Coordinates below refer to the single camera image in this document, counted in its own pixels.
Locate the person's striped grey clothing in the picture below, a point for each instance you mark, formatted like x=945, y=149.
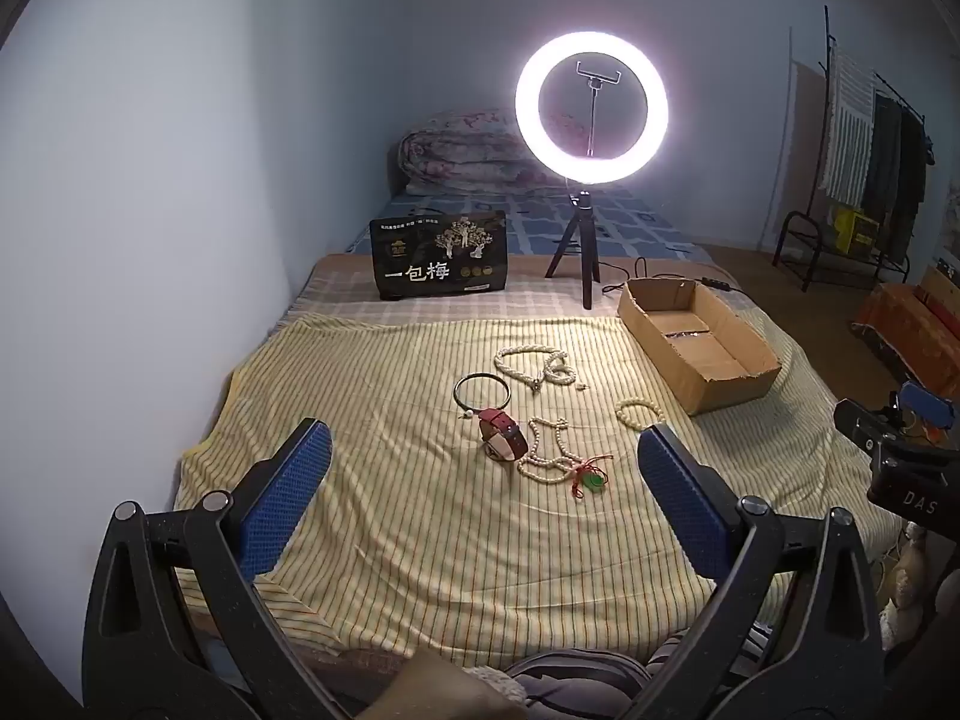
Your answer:
x=577, y=682

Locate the blue patterned bed sheet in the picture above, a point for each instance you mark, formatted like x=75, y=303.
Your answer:
x=525, y=217

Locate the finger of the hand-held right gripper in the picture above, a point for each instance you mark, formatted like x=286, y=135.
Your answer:
x=862, y=426
x=919, y=401

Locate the folded floral quilt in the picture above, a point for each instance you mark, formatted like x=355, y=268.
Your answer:
x=465, y=150

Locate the black metal clothes rack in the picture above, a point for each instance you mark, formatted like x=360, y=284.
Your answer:
x=829, y=52

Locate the yellow striped sheet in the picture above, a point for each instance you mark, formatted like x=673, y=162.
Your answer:
x=390, y=465

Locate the thin dark bangle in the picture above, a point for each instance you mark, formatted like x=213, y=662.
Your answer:
x=459, y=382

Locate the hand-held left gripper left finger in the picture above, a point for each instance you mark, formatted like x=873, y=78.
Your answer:
x=289, y=495

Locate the yellow box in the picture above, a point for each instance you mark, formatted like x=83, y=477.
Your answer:
x=851, y=229

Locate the brown cardboard piece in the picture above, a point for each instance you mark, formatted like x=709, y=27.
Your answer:
x=941, y=285

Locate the cardboard box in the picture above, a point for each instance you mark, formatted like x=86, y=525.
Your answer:
x=712, y=360

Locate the black printed snack bag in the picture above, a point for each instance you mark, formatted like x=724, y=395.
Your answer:
x=439, y=255

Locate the landscape wall poster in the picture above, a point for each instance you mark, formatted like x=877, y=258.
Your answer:
x=954, y=214

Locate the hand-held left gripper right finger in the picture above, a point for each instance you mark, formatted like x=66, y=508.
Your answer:
x=686, y=499

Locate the white striped hanging towel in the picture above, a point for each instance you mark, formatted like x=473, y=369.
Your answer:
x=847, y=127

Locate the dark hanging clothes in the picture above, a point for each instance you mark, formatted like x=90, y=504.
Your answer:
x=896, y=165

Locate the pink checked sheet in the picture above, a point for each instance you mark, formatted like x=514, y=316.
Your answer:
x=337, y=285

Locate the orange cloth covered box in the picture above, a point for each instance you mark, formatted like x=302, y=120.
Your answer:
x=907, y=330

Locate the phone clamp holder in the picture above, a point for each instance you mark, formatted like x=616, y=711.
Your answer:
x=598, y=90

